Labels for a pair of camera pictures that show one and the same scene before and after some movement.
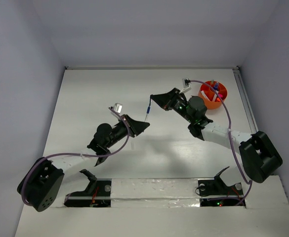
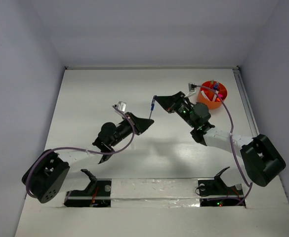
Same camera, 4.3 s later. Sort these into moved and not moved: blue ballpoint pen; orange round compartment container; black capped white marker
Moved: blue ballpoint pen
Not moved: black capped white marker; orange round compartment container
